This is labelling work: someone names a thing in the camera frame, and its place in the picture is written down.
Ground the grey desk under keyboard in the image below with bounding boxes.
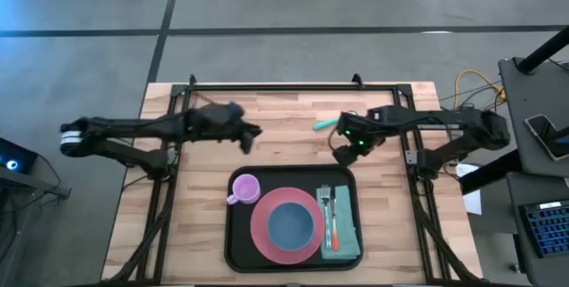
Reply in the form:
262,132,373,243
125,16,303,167
505,171,569,287

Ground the blue bowl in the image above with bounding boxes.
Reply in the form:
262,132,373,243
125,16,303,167
267,201,316,252

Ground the white paper sheet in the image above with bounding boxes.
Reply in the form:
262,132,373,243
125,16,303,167
455,162,484,216

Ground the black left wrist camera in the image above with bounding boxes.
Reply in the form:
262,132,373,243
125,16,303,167
221,102,246,120

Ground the black smartphone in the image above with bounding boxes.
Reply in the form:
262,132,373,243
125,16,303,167
523,113,569,163

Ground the yellow cable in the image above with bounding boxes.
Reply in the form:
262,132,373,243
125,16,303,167
453,68,507,101

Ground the keyboard with blue backlight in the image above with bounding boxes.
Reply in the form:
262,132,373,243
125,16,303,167
518,200,569,259

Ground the black plastic tray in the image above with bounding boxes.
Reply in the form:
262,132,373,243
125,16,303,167
224,163,365,274

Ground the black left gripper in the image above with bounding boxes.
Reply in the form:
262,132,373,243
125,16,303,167
208,116,263,155

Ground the grey side desk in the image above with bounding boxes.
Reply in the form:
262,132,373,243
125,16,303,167
497,55,569,178

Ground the fork with teal checkered handle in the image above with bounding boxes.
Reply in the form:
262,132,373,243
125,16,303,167
319,183,333,250

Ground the knife with orange handle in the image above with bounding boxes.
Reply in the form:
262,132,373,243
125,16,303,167
329,184,341,252

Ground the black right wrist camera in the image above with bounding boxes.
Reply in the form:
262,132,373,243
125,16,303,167
366,106,395,123

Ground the spoon with teal handle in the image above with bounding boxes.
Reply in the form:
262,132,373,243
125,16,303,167
312,109,357,132

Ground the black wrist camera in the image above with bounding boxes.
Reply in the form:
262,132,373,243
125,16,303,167
221,102,246,120
366,106,395,123

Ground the black aluminium table frame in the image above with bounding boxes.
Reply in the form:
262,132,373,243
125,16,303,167
106,73,479,286

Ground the pink mug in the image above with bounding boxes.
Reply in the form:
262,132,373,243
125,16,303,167
226,173,262,206

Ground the black stand pole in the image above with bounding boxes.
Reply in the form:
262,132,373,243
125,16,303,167
517,26,569,75

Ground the teal cloth napkin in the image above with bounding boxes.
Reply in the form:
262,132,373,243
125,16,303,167
316,184,362,260

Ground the black box with blue light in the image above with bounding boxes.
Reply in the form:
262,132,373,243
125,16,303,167
0,138,39,175

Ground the pink plate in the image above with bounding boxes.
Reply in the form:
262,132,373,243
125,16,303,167
249,186,326,266

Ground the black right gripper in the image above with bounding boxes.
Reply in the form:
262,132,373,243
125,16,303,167
332,111,388,167

